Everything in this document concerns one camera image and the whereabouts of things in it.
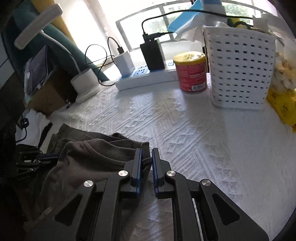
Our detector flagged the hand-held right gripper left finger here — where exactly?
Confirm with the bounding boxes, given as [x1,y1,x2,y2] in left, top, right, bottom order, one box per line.
[28,148,142,241]

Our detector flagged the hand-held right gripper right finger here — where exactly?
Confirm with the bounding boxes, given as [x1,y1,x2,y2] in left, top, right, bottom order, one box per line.
[151,147,270,241]

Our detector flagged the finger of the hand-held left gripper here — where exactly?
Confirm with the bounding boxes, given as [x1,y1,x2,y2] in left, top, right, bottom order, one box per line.
[16,158,58,174]
[17,144,59,159]

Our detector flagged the grey-brown t-shirt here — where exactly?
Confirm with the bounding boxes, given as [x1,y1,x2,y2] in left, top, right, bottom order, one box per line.
[17,124,151,234]

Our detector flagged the white cloth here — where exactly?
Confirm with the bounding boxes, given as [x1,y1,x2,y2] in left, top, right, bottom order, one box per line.
[22,110,53,149]

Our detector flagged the white textured bedspread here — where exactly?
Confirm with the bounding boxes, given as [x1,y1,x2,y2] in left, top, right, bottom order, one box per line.
[23,79,296,241]

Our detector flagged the brown cardboard box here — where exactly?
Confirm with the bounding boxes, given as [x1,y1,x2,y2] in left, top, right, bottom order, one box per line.
[28,68,78,116]

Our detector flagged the white desk lamp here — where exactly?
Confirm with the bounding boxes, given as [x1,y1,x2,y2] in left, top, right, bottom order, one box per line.
[14,4,101,104]

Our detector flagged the white power strip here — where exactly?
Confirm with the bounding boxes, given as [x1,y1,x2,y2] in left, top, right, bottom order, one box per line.
[114,61,179,91]

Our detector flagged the red can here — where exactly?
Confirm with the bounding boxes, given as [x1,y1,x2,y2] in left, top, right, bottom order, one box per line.
[173,51,207,94]

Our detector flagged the white charger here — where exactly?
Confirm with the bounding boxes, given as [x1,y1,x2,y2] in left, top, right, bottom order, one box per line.
[114,47,134,76]

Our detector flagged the teal curtain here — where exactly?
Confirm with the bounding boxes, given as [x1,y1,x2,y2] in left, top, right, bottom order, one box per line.
[2,14,110,81]

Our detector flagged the black charger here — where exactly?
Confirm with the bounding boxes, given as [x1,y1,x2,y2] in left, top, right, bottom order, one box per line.
[140,35,166,71]

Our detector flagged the yellow curtain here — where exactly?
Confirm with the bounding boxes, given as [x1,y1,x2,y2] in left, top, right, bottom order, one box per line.
[31,0,78,47]

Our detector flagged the white perforated plastic basket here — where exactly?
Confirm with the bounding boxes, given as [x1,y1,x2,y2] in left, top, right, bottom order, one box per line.
[203,25,277,110]

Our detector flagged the yellow printed bag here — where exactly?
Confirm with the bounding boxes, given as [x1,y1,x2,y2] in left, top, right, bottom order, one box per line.
[266,88,296,132]

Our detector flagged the balcony railing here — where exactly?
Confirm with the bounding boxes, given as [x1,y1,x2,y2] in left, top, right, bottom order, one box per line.
[116,0,296,51]

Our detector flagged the blue and white plastic pack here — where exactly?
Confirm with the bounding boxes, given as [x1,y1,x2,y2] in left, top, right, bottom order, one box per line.
[168,0,222,42]

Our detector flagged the glass jar with white lid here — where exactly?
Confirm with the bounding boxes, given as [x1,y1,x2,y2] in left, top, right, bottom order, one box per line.
[274,30,296,93]

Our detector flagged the black strap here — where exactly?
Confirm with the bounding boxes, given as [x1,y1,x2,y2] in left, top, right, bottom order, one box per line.
[38,123,53,149]

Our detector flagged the black cable with plug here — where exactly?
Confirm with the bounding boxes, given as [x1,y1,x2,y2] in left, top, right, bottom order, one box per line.
[17,117,30,144]

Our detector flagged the black looped charger cable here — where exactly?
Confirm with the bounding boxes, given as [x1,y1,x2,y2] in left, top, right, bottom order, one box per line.
[84,37,123,85]

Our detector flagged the black cable of black charger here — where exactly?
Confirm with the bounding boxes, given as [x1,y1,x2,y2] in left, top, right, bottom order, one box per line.
[142,9,255,42]

